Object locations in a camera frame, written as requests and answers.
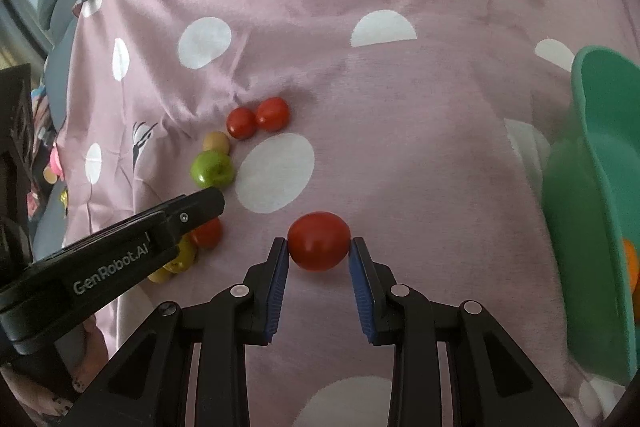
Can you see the green apple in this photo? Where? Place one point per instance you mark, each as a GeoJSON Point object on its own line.
{"type": "Point", "coordinates": [212, 169]}

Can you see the small tan fruit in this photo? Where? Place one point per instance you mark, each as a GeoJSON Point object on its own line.
{"type": "Point", "coordinates": [217, 142]}

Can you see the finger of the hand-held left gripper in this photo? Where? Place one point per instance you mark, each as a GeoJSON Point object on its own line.
{"type": "Point", "coordinates": [195, 212]}

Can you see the yellow-green fruit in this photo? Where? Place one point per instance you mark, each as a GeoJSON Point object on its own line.
{"type": "Point", "coordinates": [184, 257]}

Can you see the green plastic bowl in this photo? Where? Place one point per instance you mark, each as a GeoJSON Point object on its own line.
{"type": "Point", "coordinates": [585, 217]}

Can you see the small red tomato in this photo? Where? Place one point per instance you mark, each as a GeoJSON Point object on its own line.
{"type": "Point", "coordinates": [209, 233]}
{"type": "Point", "coordinates": [273, 113]}
{"type": "Point", "coordinates": [241, 123]}

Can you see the orange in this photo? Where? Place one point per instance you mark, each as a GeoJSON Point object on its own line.
{"type": "Point", "coordinates": [632, 267]}

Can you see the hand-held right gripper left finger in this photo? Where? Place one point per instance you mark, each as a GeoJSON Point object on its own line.
{"type": "Point", "coordinates": [277, 287]}

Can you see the colourful printed cloth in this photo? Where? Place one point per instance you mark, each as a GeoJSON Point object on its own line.
{"type": "Point", "coordinates": [52, 164]}

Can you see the pink polka dot blanket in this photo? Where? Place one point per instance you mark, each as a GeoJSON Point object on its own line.
{"type": "Point", "coordinates": [400, 107]}

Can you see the large red tomato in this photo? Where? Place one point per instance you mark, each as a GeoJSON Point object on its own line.
{"type": "Point", "coordinates": [319, 241]}

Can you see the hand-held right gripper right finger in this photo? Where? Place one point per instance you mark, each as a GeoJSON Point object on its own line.
{"type": "Point", "coordinates": [360, 287]}

